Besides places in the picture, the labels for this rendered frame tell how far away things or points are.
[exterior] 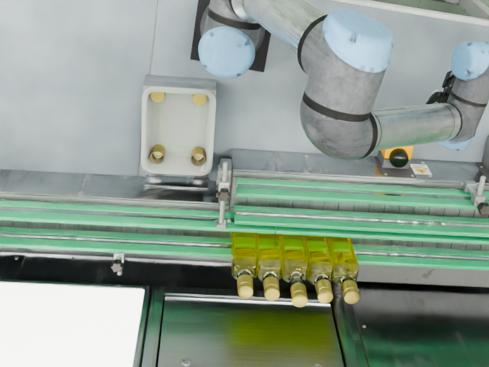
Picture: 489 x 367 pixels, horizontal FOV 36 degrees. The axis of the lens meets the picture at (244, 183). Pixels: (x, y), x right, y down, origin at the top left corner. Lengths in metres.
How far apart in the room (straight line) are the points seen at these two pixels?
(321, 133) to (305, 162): 0.64
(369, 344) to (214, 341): 0.37
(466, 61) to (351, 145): 0.35
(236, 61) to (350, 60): 0.44
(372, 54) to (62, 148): 1.00
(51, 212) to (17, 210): 0.08
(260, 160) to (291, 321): 0.40
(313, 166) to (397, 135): 0.52
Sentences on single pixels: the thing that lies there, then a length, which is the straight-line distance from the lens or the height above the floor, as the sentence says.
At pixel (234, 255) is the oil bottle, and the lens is 1.69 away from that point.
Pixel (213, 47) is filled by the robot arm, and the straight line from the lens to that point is 1.55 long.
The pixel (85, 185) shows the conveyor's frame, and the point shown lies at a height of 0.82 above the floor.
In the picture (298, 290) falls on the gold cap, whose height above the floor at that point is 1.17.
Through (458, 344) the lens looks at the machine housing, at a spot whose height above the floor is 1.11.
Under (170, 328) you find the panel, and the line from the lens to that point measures 1.71.
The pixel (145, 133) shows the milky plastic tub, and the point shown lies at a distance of 1.79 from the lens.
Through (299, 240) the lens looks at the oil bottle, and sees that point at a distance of 1.77.
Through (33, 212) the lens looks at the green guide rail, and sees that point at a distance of 1.82.
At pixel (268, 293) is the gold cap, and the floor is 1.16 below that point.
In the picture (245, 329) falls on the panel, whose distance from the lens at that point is 1.72.
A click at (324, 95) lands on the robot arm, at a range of 1.19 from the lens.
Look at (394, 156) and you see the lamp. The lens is 1.85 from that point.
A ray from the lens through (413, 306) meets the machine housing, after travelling 1.95.
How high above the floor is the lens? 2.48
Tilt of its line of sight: 63 degrees down
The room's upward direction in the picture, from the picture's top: 176 degrees clockwise
